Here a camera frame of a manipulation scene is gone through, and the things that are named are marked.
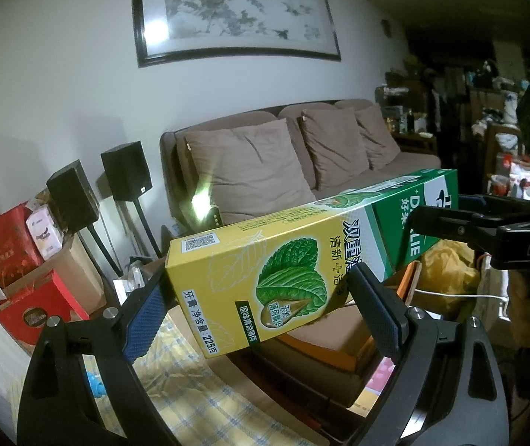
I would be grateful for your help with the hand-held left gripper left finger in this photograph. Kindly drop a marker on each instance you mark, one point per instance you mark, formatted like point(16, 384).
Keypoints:
point(146, 316)

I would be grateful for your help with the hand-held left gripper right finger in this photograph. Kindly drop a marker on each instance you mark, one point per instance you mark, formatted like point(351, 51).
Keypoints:
point(376, 316)

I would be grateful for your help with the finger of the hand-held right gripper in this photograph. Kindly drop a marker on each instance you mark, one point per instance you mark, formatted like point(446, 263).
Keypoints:
point(451, 227)
point(471, 204)

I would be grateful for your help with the yellow green toothpaste box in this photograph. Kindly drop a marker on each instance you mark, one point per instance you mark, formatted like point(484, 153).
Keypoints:
point(293, 260)

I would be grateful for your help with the open cardboard clutter box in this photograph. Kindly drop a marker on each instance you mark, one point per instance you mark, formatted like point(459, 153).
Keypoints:
point(130, 285)

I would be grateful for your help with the yellow plastic bag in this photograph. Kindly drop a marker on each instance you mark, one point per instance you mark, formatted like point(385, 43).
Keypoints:
point(451, 265)

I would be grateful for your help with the pink packet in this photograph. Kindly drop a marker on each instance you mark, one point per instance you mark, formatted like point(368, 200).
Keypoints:
point(381, 376)

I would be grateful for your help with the black speaker stand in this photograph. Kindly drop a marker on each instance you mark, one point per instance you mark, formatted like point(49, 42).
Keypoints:
point(103, 250)
point(146, 227)

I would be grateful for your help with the brown cardboard box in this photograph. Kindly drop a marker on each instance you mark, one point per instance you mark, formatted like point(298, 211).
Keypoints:
point(79, 269)

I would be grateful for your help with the yellow checked tablecloth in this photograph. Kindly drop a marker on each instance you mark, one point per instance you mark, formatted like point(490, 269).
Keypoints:
point(190, 390)

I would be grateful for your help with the red box with round label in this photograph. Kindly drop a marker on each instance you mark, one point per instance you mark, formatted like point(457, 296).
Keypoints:
point(42, 311)

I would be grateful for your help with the brown sofa cushion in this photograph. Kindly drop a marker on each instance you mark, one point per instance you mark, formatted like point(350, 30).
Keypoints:
point(334, 148)
point(246, 172)
point(379, 137)

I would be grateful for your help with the black speaker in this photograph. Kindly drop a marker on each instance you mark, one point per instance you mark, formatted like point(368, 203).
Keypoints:
point(125, 169)
point(72, 197)

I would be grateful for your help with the red box with gold print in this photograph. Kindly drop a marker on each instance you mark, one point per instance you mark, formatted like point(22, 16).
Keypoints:
point(7, 246)

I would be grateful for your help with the brown sofa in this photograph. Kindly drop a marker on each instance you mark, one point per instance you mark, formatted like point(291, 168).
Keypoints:
point(255, 114)

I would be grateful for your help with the framed ink painting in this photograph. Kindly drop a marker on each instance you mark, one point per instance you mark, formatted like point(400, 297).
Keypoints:
point(237, 4)

